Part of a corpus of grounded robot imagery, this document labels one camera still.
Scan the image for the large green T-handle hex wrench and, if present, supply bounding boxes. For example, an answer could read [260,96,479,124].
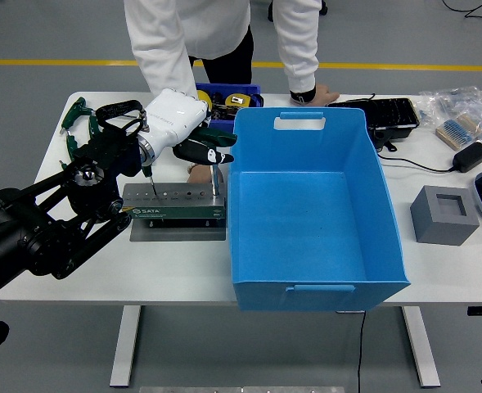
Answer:
[191,126,239,197]

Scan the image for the person's left hand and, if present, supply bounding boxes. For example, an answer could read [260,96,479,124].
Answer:
[305,84,341,106]

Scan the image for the black hanging cable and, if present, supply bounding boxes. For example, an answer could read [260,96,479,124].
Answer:
[357,311,367,393]

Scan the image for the green metal hex key stand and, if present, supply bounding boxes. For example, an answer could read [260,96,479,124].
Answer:
[120,182,227,243]

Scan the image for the clear plastic parts bags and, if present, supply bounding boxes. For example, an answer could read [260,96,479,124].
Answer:
[419,85,482,144]

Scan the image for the small dark blue bin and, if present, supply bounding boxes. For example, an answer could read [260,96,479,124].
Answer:
[194,83,263,129]

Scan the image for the black plastic case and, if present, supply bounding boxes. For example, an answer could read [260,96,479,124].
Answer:
[325,96,421,142]

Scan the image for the person's right hand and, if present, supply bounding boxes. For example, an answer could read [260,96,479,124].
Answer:
[186,162,214,185]

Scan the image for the small green T-handle hex wrench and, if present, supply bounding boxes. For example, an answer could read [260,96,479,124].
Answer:
[141,163,158,196]

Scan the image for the large light blue plastic box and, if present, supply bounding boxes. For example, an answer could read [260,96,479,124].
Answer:
[227,106,412,313]

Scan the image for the person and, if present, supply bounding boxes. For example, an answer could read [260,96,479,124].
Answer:
[124,0,322,100]

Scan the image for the white table leg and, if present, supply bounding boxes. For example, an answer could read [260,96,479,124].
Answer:
[109,305,142,388]
[402,305,441,388]

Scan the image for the black power adapter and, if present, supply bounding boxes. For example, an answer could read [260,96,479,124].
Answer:
[452,142,482,174]

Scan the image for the grey foam cube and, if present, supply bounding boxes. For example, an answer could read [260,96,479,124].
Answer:
[410,186,481,246]

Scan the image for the black wristwatch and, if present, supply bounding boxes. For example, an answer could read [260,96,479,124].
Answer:
[289,84,318,104]

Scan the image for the black strap buckle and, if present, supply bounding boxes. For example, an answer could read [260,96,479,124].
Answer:
[373,129,399,153]

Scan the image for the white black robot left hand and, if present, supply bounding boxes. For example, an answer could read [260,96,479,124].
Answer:
[141,88,236,167]

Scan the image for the yellow tape measure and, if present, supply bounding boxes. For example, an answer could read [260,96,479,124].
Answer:
[223,92,254,111]

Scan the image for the black floor cable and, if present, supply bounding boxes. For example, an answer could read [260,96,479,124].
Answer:
[443,0,482,28]

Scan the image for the blue resistor tape strip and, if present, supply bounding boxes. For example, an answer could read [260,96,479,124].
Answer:
[435,114,482,151]

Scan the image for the thin black adapter cable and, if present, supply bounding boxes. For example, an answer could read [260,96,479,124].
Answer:
[377,153,457,173]

